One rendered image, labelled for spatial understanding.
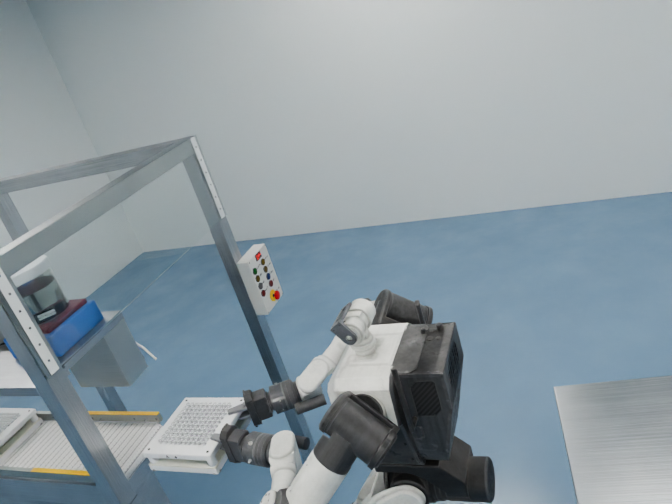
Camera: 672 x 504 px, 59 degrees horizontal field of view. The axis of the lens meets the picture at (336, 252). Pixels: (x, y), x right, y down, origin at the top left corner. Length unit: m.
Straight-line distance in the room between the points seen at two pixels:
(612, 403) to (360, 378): 0.74
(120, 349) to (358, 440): 1.01
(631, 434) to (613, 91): 3.44
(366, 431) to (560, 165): 3.95
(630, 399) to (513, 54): 3.38
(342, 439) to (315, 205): 4.44
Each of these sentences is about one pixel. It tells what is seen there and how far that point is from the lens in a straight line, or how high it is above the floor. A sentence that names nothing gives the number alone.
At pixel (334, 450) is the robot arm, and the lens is 1.31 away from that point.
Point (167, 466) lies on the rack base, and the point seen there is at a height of 0.98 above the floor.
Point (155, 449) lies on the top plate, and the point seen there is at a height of 1.03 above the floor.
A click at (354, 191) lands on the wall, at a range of 5.41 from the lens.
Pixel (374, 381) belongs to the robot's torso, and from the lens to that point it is 1.37.
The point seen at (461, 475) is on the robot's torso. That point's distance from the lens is 1.62.
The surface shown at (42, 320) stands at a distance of 1.77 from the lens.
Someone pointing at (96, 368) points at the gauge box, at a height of 1.20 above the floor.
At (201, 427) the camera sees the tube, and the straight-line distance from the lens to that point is 1.88.
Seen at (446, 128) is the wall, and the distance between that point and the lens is 4.99.
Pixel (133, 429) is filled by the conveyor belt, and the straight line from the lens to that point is 2.28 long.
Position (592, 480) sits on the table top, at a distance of 1.62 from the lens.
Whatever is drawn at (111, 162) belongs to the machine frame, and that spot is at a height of 1.70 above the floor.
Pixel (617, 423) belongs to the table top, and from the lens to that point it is 1.75.
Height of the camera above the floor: 2.09
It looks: 24 degrees down
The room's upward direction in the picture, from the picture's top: 18 degrees counter-clockwise
